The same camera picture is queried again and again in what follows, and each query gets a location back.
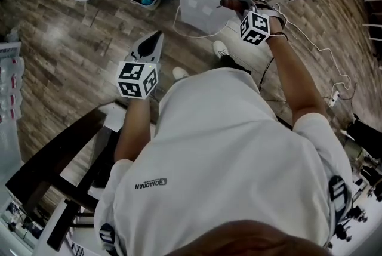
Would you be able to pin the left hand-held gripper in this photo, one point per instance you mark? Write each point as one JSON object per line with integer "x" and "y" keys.
{"x": 137, "y": 78}

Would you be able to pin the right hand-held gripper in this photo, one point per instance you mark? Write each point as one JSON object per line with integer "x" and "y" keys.
{"x": 255, "y": 28}

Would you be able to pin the brown wiping cloth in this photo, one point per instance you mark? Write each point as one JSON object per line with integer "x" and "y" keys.
{"x": 232, "y": 4}

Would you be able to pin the person's right forearm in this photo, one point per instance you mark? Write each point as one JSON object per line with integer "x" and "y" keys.
{"x": 292, "y": 78}

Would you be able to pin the person's left forearm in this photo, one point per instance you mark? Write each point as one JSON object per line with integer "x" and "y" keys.
{"x": 132, "y": 129}

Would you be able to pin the pack of clear water bottles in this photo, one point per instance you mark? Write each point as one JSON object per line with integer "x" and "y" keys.
{"x": 12, "y": 84}

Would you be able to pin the person's left white shoe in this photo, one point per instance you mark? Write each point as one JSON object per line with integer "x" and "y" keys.
{"x": 180, "y": 72}

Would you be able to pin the person's black trousers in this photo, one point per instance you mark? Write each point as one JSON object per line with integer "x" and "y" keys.
{"x": 235, "y": 65}

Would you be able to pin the person's white t-shirt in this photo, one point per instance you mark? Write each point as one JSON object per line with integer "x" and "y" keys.
{"x": 221, "y": 144}

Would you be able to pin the white power strip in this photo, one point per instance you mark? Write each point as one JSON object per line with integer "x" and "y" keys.
{"x": 333, "y": 98}

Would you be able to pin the dark stair railing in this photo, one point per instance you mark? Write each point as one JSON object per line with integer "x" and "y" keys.
{"x": 59, "y": 147}

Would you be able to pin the black equipment bag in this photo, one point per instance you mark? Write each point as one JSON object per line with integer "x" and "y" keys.
{"x": 364, "y": 129}

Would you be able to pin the white metal chair frame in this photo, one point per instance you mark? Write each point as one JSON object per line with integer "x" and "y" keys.
{"x": 373, "y": 25}

